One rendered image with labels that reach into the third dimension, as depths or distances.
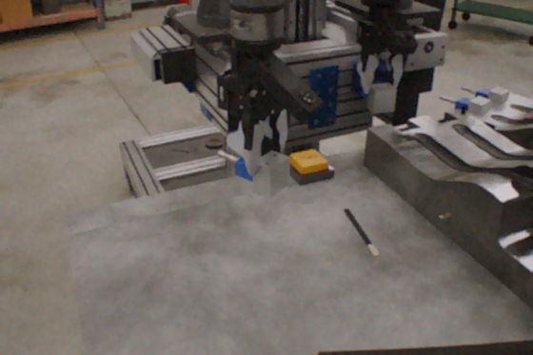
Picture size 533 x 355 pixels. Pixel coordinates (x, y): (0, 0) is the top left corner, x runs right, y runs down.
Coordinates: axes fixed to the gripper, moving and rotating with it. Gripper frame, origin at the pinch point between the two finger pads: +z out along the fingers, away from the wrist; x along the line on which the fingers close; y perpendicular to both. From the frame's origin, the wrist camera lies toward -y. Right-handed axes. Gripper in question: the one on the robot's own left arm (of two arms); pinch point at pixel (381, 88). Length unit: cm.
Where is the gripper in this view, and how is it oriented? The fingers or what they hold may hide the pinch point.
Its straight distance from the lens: 113.2
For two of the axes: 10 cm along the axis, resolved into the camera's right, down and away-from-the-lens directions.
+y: -2.4, -4.7, 8.5
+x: -9.7, 1.2, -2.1
